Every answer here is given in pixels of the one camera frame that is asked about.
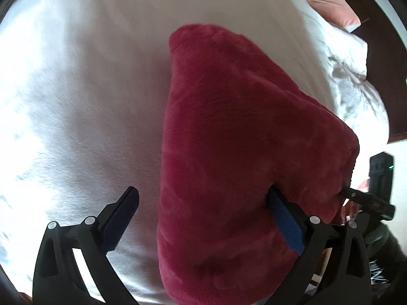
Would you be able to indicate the white crumpled duvet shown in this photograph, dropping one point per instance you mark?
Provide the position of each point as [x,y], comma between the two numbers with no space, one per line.
[349,70]

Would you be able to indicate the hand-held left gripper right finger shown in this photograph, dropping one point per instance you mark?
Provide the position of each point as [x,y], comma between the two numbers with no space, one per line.
[287,225]

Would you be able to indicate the pink pillow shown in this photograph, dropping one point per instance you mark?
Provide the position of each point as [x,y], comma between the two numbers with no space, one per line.
[324,3]

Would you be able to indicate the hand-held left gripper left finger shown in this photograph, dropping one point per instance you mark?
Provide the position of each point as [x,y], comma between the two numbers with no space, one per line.
[122,220]

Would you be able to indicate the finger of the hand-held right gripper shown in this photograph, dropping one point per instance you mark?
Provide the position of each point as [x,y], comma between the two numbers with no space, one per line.
[368,200]

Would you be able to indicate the black tower device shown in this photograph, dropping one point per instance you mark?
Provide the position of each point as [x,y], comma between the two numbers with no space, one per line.
[381,178]

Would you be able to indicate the white bed blanket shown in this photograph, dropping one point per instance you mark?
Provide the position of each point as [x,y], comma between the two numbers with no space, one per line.
[79,101]

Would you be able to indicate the crimson fleece blanket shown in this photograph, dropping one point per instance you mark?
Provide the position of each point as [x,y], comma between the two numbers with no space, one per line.
[238,133]

